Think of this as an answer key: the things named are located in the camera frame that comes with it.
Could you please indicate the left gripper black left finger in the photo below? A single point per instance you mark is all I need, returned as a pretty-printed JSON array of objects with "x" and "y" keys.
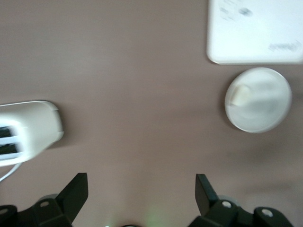
[{"x": 71, "y": 203}]

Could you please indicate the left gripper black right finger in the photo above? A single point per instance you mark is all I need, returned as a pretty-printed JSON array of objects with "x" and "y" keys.
[{"x": 208, "y": 203}]

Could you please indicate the cream rabbit print tray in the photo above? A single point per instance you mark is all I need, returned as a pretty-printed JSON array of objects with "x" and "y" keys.
[{"x": 248, "y": 35}]

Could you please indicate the pale steamed bun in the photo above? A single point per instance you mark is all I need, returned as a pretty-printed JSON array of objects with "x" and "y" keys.
[{"x": 240, "y": 95}]

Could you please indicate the cream two-slot toaster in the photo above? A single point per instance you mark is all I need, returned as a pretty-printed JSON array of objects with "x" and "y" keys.
[{"x": 35, "y": 123}]

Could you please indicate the cream round plate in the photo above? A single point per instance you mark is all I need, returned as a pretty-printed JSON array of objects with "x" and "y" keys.
[{"x": 267, "y": 106}]

